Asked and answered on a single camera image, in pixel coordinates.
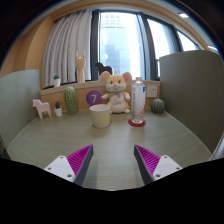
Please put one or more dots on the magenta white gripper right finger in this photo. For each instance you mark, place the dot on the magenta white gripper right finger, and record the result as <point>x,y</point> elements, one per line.
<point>152,166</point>

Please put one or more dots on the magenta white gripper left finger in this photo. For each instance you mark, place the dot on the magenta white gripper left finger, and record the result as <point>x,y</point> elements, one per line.
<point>73,167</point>

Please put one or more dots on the clear plastic water bottle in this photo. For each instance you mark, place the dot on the clear plastic water bottle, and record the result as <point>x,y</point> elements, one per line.
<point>138,102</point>

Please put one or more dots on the red round coaster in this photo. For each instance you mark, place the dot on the red round coaster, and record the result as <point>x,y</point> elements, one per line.
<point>136,125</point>

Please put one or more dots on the pale yellow cup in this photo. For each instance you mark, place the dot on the pale yellow cup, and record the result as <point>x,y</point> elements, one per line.
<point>100,115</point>

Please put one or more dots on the small potted plant on table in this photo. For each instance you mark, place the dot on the small potted plant on table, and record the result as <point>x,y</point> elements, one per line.
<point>58,109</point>

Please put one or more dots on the round green ceramic cactus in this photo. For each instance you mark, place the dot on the round green ceramic cactus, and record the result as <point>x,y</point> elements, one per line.
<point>157,106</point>

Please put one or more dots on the tall green ceramic cactus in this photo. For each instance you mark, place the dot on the tall green ceramic cactus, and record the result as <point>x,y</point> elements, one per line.
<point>70,99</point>

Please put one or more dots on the pink wooden horse figure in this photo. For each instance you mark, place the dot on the pink wooden horse figure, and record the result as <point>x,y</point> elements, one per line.
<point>42,107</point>

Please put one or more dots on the purple number seven disc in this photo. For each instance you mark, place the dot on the purple number seven disc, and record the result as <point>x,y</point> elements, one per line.
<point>93,97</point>

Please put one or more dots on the small potted plant on sill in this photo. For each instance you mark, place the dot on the small potted plant on sill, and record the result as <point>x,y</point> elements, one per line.
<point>56,80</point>

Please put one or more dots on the plush mouse toy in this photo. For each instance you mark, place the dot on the plush mouse toy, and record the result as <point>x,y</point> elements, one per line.
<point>116,91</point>

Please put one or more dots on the left grey partition panel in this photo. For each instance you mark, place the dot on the left grey partition panel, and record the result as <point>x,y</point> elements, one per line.
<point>17,92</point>

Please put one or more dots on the grey partition panel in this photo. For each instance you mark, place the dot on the grey partition panel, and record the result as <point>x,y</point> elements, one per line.
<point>192,86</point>
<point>17,92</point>

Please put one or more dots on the right grey partition panel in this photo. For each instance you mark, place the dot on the right grey partition panel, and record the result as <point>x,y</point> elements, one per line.
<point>192,86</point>

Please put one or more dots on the black animal figure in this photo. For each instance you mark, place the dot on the black animal figure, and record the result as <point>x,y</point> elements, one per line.
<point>101,68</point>

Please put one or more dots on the wooden hand sculpture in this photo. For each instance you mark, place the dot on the wooden hand sculpture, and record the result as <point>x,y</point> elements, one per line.
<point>80,65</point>

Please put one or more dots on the grey white curtain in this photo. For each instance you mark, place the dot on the grey white curtain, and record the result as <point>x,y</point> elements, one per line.
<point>69,35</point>

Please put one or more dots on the white wall socket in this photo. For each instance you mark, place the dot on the white wall socket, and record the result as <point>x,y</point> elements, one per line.
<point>151,91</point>

